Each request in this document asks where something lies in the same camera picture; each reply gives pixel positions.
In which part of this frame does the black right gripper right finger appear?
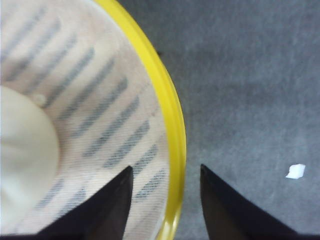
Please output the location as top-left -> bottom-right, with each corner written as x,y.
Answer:
200,163 -> 300,240

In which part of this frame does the small white paper scrap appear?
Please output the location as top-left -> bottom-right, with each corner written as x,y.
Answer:
285,163 -> 306,180

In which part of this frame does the white steamed bun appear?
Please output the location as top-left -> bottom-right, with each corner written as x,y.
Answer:
0,86 -> 60,225

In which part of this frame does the bamboo steamer basket single bun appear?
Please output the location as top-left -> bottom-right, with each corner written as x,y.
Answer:
0,0 -> 186,240

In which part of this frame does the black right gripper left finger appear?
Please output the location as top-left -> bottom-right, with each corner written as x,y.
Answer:
37,165 -> 134,240

